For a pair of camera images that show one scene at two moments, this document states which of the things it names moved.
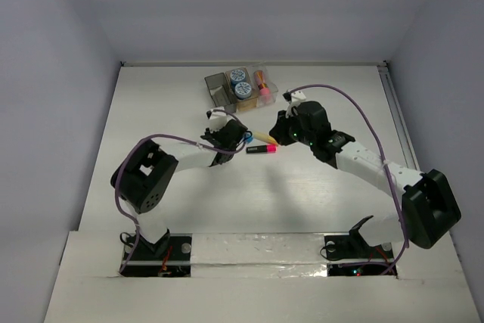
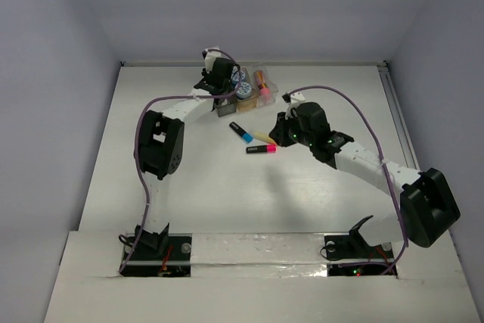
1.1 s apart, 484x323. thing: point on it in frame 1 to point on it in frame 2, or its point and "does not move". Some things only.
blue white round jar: x=243 y=90 does not move
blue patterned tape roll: x=237 y=76 does not move
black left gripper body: x=234 y=135 to x=224 y=100
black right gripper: x=278 y=131 does not move
